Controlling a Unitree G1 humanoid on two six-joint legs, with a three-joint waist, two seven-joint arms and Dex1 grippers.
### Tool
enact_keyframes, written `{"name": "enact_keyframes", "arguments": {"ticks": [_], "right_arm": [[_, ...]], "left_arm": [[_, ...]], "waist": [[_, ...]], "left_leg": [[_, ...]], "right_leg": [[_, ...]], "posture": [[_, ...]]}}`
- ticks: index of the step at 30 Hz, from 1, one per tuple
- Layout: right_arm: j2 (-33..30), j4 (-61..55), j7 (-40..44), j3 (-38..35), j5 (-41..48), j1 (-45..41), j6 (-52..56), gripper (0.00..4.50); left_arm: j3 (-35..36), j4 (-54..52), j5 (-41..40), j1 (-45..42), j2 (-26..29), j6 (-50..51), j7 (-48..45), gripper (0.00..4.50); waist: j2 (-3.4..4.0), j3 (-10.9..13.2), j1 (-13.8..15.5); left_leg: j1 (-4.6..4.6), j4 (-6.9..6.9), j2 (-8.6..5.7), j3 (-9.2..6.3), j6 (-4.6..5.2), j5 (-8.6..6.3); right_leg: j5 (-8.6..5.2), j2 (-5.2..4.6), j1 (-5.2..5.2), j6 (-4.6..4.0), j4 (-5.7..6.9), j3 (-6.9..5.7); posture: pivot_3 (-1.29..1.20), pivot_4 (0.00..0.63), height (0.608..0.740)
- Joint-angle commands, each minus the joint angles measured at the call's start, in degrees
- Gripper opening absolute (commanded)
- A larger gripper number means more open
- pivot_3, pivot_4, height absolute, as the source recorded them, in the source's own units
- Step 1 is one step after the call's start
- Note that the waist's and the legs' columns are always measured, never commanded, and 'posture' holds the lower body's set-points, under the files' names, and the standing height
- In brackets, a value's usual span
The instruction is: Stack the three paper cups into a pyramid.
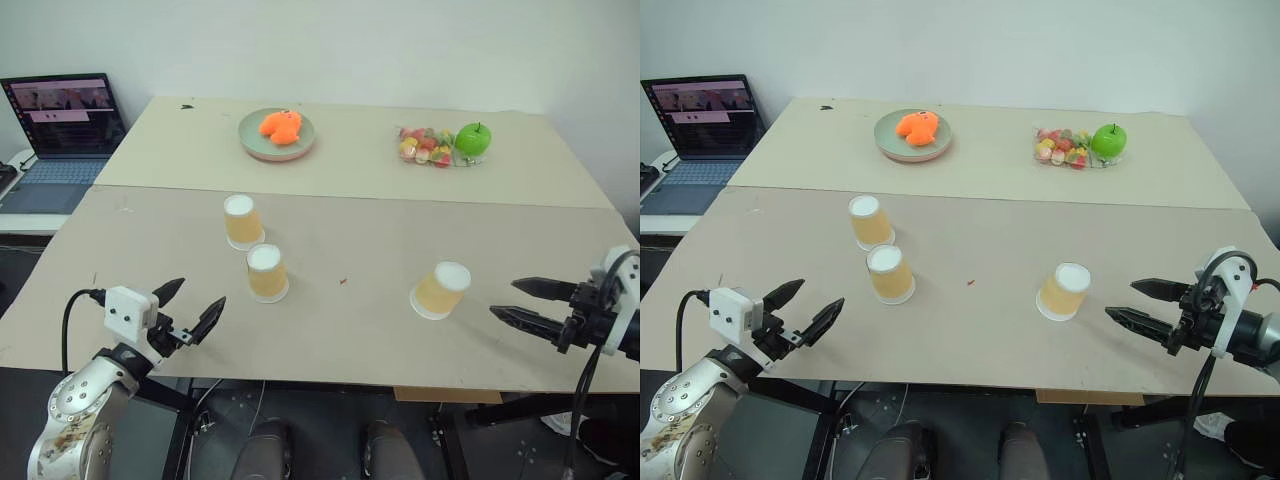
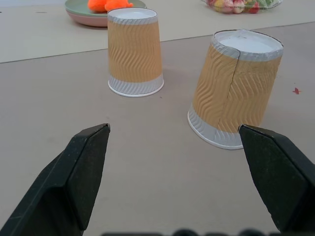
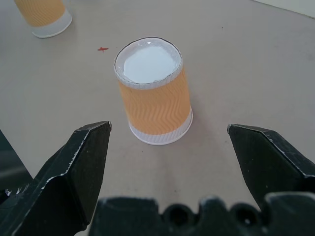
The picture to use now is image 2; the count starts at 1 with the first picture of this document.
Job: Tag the green plate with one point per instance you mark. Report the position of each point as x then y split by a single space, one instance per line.
78 6

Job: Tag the pink plate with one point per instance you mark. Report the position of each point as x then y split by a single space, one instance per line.
85 19

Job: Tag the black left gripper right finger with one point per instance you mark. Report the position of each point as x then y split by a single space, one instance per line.
278 177

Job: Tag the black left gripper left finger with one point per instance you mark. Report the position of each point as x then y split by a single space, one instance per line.
66 182

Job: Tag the brown ribbed paper cup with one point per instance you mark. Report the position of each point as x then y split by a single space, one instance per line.
235 91
135 52

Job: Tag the bag of colourful candies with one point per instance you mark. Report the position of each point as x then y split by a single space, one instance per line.
242 5

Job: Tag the orange plush toy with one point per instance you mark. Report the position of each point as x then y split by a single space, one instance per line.
108 4

